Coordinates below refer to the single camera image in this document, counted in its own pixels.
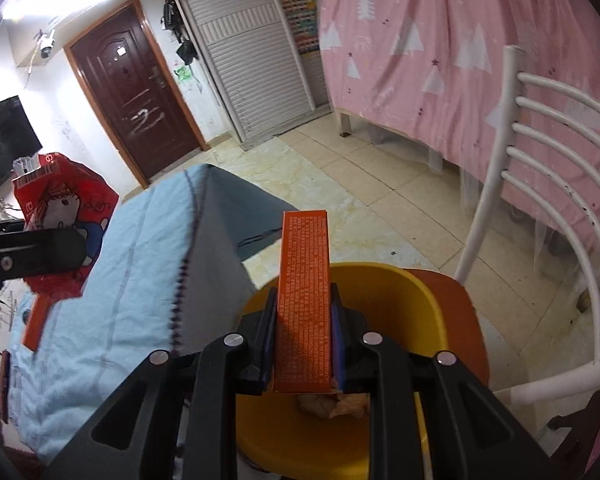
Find orange printed carton box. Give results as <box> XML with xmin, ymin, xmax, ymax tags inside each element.
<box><xmin>273</xmin><ymin>210</ymin><xmax>332</xmax><ymax>394</ymax></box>

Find red cartoon snack bag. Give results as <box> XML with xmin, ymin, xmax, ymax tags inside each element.
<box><xmin>12</xmin><ymin>152</ymin><xmax>119</xmax><ymax>301</ymax></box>

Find yellow plastic trash bin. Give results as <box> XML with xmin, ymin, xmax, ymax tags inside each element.
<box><xmin>236</xmin><ymin>263</ymin><xmax>448</xmax><ymax>479</ymax></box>

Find trash pieces inside bin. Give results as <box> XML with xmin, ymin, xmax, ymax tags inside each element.
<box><xmin>297</xmin><ymin>392</ymin><xmax>370</xmax><ymax>419</ymax></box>

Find orange chair seat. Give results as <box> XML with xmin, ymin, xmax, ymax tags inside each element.
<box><xmin>407</xmin><ymin>268</ymin><xmax>490</xmax><ymax>386</ymax></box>

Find light blue striped bedsheet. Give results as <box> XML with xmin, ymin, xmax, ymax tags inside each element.
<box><xmin>7</xmin><ymin>164</ymin><xmax>288</xmax><ymax>463</ymax></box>

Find dark red wooden door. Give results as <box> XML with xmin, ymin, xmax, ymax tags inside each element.
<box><xmin>64</xmin><ymin>0</ymin><xmax>209</xmax><ymax>188</ymax></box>

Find white louvered wardrobe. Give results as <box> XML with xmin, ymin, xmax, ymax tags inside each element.
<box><xmin>180</xmin><ymin>0</ymin><xmax>316</xmax><ymax>150</ymax></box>

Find black hanging bags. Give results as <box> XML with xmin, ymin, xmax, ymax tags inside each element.
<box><xmin>161</xmin><ymin>0</ymin><xmax>198</xmax><ymax>66</ymax></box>

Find white metal chair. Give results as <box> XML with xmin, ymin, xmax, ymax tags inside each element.
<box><xmin>454</xmin><ymin>44</ymin><xmax>600</xmax><ymax>405</ymax></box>

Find pink tree-patterned bed curtain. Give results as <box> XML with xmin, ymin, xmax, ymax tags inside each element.
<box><xmin>320</xmin><ymin>0</ymin><xmax>600</xmax><ymax>183</ymax></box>

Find black wall television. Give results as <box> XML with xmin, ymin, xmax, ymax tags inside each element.
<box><xmin>0</xmin><ymin>96</ymin><xmax>42</xmax><ymax>186</ymax></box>

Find white security camera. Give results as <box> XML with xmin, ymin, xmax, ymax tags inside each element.
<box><xmin>36</xmin><ymin>29</ymin><xmax>55</xmax><ymax>60</ymax></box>

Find colourful wall chart poster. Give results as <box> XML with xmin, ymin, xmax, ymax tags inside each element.
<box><xmin>280</xmin><ymin>0</ymin><xmax>320</xmax><ymax>55</ymax></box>

